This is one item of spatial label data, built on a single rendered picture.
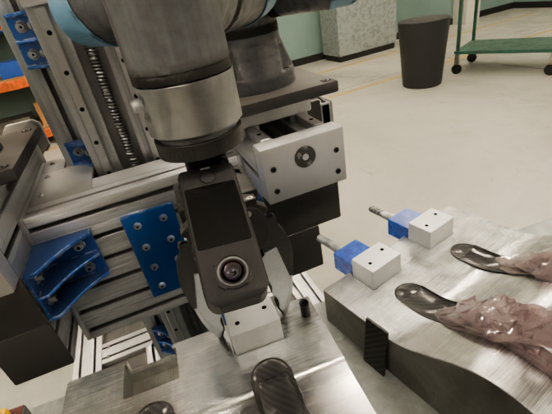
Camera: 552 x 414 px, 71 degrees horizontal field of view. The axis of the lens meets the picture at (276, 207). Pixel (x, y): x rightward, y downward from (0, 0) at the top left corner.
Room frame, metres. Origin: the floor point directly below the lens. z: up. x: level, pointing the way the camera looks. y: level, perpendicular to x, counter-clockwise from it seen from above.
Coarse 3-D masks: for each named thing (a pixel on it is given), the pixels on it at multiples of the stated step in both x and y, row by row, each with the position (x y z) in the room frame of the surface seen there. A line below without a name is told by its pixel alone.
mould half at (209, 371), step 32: (288, 320) 0.29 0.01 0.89; (320, 320) 0.28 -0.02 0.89; (192, 352) 0.27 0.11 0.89; (224, 352) 0.26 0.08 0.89; (256, 352) 0.26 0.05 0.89; (288, 352) 0.25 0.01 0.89; (320, 352) 0.24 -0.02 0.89; (96, 384) 0.25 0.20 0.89; (192, 384) 0.23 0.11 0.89; (224, 384) 0.23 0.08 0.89; (320, 384) 0.21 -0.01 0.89; (352, 384) 0.21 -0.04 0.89
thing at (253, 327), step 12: (264, 300) 0.30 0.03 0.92; (228, 312) 0.29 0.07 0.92; (240, 312) 0.29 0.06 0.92; (252, 312) 0.28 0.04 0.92; (264, 312) 0.28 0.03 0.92; (276, 312) 0.28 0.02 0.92; (228, 324) 0.27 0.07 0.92; (240, 324) 0.27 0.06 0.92; (252, 324) 0.27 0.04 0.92; (264, 324) 0.26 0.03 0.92; (276, 324) 0.27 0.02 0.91; (240, 336) 0.26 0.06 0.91; (252, 336) 0.26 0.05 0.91; (264, 336) 0.26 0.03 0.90; (276, 336) 0.27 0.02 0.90; (240, 348) 0.26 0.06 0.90; (252, 348) 0.26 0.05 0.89
